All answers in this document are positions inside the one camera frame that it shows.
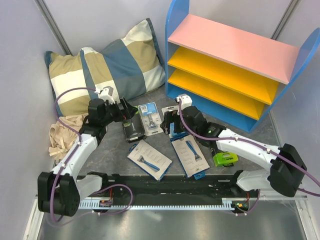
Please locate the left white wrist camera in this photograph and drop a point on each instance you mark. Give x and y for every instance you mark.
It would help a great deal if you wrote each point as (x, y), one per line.
(106, 94)

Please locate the checked blue beige pillow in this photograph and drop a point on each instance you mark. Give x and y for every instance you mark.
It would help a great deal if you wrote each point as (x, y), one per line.
(131, 66)

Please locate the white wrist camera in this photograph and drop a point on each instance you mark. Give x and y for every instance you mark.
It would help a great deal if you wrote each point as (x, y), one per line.
(184, 101)
(106, 94)

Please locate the grey slotted cable duct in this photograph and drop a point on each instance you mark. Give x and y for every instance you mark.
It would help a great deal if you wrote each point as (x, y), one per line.
(96, 204)

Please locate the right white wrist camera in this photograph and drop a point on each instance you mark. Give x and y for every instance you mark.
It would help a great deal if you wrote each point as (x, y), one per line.
(184, 101)

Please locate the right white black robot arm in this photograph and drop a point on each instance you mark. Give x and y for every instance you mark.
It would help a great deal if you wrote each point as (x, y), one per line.
(282, 168)

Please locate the colourful wooden shelf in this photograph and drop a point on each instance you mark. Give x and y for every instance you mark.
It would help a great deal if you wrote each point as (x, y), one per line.
(233, 75)

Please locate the beige crumpled cloth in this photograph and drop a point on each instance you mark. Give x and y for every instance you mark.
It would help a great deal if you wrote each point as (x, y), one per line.
(62, 138)

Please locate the black green razor box left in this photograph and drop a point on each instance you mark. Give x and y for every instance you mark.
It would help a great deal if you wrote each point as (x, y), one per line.
(133, 128)

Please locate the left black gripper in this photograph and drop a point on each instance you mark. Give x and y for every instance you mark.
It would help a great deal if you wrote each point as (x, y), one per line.
(128, 109)

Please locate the black green razor box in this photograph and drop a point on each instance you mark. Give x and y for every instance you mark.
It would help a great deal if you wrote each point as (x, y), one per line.
(133, 128)
(223, 158)

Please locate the harry's razor pack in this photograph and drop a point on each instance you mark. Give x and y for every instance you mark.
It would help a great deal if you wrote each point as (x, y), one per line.
(149, 159)
(190, 156)

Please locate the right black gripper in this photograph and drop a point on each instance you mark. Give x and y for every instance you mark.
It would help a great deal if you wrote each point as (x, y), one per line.
(170, 117)

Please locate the blue Gillette razor blister pack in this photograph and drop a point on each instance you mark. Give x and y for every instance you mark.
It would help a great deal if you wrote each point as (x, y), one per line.
(172, 136)

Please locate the black green razor box right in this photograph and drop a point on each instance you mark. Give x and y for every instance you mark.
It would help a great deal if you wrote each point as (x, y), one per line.
(223, 158)

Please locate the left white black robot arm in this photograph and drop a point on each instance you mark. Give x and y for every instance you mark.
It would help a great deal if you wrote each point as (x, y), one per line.
(60, 191)

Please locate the aluminium frame rail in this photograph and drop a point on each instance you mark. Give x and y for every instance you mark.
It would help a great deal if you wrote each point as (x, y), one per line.
(274, 218)

